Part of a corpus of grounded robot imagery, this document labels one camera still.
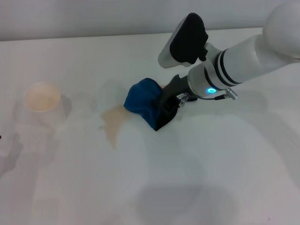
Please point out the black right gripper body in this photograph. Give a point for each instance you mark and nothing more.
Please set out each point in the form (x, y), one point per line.
(179, 89)

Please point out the blue rag with black trim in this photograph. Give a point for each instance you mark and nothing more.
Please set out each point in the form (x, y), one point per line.
(143, 98)

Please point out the white paper cup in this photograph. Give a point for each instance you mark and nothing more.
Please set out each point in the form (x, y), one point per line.
(42, 98)

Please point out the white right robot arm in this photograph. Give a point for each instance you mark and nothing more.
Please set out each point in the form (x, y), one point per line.
(246, 58)

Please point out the brown liquid stain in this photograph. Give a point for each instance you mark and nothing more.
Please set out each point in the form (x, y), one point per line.
(112, 119)

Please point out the white and black right wrist camera box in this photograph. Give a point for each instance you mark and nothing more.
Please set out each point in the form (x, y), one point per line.
(185, 41)

